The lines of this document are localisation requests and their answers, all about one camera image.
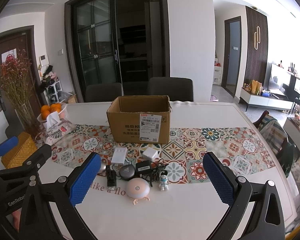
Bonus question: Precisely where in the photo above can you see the black rectangular device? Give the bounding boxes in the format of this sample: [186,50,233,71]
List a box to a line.
[106,165,117,191]

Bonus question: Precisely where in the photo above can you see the dark grey Sika speaker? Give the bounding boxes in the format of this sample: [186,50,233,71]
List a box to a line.
[119,164,135,181]

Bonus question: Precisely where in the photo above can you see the white power strip adapter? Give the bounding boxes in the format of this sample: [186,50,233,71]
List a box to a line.
[111,147,128,165]

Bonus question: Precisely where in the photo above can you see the pink round night light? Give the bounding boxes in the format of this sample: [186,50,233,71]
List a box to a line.
[126,178,150,205]

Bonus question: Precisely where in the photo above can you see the white astronaut figurine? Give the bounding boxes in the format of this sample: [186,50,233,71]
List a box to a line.
[159,170,169,191]

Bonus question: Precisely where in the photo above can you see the black power adapter with cable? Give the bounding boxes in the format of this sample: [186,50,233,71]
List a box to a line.
[135,159,168,187]

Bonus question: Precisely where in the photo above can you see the white square charger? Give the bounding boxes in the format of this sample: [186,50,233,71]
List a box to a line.
[142,147,159,161]

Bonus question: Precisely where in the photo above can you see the silver egg-shaped object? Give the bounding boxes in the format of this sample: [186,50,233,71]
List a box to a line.
[97,163,107,174]

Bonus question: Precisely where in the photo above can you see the yellow woven box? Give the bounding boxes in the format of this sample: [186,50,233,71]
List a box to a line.
[1,132,38,168]

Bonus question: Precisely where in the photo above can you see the floral fabric tissue pouch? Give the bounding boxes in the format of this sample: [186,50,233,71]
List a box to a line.
[36,112,76,146]

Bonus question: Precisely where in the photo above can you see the patterned tile table runner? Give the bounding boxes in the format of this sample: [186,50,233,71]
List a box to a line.
[51,125,275,184]

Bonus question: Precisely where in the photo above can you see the white basket of oranges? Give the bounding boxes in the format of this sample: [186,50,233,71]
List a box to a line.
[37,103,68,130]

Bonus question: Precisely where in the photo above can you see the white shoe rack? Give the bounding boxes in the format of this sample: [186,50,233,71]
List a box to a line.
[45,81,63,105]

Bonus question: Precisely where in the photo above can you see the glass vase dried flowers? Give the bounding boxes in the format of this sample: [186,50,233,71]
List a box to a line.
[0,50,40,139]

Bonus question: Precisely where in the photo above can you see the wooden chair with cushion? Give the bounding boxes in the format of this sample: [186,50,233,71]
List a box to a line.
[254,111,295,177]

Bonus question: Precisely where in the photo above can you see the brown cardboard box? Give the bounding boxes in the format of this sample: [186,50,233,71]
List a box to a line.
[107,95,171,144]

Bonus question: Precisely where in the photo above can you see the left dark dining chair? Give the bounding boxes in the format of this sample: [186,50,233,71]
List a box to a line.
[85,83,123,102]

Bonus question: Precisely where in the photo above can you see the dark dining chair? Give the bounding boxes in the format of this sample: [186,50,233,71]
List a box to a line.
[85,83,123,102]
[147,77,194,102]

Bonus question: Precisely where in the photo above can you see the right dark dining chair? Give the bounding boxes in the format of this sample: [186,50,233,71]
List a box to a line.
[147,77,194,102]

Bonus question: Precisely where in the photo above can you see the dark glass door cabinet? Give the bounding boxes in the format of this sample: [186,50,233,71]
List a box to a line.
[64,0,170,102]

